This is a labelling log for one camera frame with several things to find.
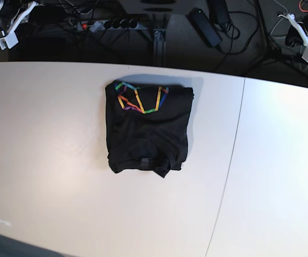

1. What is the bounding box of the aluminium frame post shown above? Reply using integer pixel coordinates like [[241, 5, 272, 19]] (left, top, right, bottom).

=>
[[140, 13, 170, 65]]

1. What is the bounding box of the black T-shirt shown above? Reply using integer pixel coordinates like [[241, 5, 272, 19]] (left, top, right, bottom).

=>
[[105, 80, 194, 178]]

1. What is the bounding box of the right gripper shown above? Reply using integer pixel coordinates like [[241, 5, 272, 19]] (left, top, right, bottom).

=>
[[0, 1, 40, 36]]

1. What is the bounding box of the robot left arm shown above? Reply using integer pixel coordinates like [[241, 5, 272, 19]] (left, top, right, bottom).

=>
[[278, 1, 308, 47]]

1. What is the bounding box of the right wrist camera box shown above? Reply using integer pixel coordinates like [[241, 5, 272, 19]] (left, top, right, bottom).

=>
[[0, 32, 18, 50]]

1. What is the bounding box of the grey power strip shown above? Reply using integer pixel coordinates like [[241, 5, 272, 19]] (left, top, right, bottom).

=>
[[68, 18, 140, 33]]

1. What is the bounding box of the black adapter box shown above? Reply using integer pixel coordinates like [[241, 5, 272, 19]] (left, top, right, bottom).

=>
[[206, 0, 230, 25]]

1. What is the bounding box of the black power brick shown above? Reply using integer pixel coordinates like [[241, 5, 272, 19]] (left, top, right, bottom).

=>
[[187, 8, 222, 48]]

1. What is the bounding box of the black tripod stand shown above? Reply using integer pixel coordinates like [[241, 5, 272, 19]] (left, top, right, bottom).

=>
[[242, 1, 308, 81]]

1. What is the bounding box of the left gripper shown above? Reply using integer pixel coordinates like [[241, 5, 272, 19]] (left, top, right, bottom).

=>
[[279, 13, 308, 47]]

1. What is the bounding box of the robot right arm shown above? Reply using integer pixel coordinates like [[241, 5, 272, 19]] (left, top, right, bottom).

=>
[[0, 0, 41, 36]]

